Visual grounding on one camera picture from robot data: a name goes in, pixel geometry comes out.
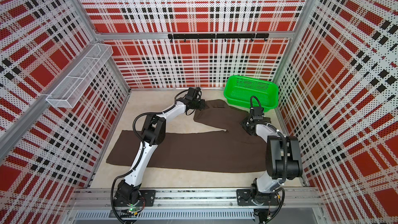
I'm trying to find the brown trousers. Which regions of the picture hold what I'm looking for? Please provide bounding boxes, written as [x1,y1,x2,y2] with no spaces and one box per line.
[106,100,266,173]

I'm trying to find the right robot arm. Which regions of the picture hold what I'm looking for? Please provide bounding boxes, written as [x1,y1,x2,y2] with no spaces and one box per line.
[237,106,303,205]

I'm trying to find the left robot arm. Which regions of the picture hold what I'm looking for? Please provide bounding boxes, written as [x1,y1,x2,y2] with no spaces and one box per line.
[111,87,205,206]

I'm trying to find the green plastic basket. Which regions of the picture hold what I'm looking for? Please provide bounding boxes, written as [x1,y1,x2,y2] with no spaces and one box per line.
[224,75,279,112]

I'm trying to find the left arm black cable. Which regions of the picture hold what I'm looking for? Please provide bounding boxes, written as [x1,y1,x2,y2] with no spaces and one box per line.
[110,88,190,224]

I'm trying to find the black hook rail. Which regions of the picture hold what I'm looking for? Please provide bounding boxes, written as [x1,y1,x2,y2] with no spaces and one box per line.
[167,33,269,41]

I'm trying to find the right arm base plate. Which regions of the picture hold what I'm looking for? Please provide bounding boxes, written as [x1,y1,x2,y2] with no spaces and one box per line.
[236,189,279,206]

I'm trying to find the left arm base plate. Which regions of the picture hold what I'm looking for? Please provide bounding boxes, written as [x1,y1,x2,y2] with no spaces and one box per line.
[113,190,156,207]

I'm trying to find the white wire mesh shelf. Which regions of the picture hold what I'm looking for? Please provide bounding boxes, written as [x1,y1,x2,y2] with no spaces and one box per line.
[46,44,113,108]

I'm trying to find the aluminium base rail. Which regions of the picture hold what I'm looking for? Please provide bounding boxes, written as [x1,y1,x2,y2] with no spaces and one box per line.
[67,187,323,210]

